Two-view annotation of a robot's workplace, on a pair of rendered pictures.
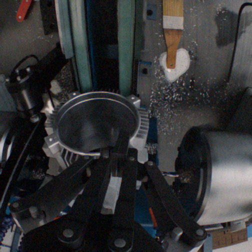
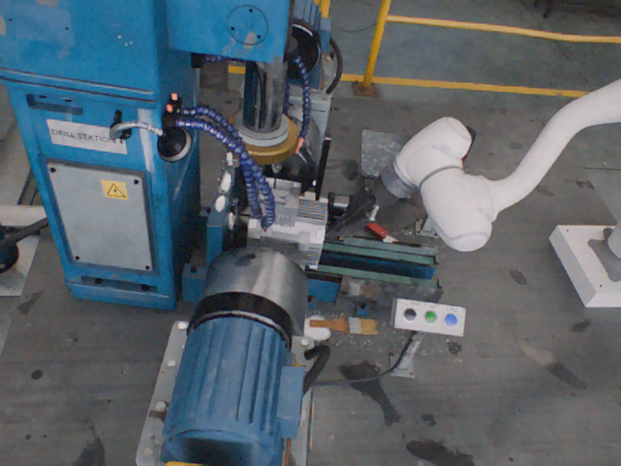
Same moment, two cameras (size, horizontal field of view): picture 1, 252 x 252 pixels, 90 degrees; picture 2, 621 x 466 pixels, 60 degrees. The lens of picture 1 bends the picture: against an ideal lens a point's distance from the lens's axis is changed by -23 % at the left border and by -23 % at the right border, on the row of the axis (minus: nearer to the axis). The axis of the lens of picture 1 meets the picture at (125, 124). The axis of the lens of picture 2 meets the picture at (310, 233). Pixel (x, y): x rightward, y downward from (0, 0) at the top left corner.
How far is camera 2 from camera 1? 1.33 m
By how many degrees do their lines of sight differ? 60
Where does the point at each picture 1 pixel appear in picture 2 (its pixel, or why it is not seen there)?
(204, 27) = (354, 351)
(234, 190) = (298, 285)
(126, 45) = (349, 272)
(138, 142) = (317, 245)
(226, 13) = (375, 372)
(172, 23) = (353, 324)
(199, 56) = not seen: hidden behind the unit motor
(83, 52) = (345, 250)
